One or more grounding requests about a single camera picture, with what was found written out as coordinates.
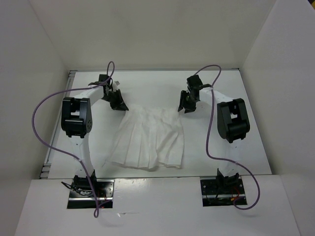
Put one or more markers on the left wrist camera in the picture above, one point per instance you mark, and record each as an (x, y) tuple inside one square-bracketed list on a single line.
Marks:
[(106, 80)]

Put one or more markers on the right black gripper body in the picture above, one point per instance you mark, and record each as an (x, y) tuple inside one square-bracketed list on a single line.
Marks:
[(190, 103)]

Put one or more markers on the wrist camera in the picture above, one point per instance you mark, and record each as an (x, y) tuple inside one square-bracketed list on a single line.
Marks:
[(194, 82), (106, 80)]

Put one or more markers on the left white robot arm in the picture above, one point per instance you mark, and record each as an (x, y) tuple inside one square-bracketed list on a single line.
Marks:
[(77, 123)]

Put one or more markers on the white pleated skirt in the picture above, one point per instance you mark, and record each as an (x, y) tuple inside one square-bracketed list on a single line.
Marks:
[(148, 138)]

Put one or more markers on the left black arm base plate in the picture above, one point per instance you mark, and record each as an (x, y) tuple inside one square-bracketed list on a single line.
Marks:
[(83, 198)]

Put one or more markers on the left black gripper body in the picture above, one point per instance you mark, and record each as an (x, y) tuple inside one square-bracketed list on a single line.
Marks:
[(110, 98)]

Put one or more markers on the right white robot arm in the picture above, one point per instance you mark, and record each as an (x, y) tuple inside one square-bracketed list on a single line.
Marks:
[(232, 125)]

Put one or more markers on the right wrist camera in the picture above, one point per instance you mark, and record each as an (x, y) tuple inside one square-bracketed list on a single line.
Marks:
[(194, 82)]

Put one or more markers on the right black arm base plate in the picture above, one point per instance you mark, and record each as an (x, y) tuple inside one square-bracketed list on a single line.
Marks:
[(215, 196)]

